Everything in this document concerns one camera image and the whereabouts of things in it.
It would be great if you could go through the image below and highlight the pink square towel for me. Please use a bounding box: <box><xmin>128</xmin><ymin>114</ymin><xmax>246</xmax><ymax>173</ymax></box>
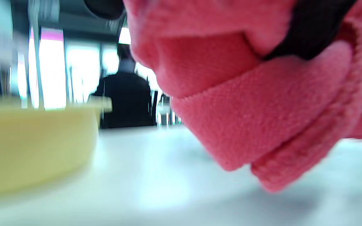
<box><xmin>123</xmin><ymin>0</ymin><xmax>362</xmax><ymax>192</ymax></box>

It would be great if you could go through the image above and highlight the person's left hand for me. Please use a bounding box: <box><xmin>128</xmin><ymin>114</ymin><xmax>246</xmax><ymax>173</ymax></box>
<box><xmin>84</xmin><ymin>0</ymin><xmax>357</xmax><ymax>60</ymax></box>

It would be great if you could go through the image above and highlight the yellow plastic basin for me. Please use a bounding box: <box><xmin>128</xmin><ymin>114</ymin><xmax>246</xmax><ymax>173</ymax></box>
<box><xmin>0</xmin><ymin>97</ymin><xmax>112</xmax><ymax>198</ymax></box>

